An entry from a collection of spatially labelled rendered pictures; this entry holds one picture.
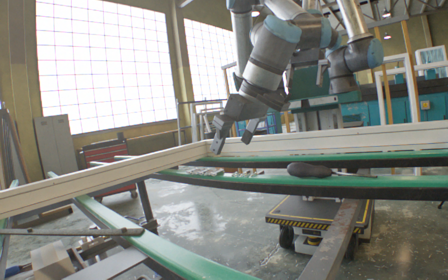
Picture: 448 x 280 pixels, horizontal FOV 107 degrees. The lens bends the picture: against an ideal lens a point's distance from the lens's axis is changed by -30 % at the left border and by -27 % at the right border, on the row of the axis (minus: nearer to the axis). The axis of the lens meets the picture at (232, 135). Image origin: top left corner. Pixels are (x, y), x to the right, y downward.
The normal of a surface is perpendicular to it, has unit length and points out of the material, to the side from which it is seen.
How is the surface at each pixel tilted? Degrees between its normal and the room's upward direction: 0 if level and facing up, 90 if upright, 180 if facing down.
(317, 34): 115
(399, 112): 90
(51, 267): 90
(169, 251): 0
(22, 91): 90
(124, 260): 0
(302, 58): 66
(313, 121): 90
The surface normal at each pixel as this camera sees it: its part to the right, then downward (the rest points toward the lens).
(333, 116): -0.61, 0.16
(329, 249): -0.15, -0.98
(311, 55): -0.69, -0.24
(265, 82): 0.06, 0.50
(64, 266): 0.77, -0.07
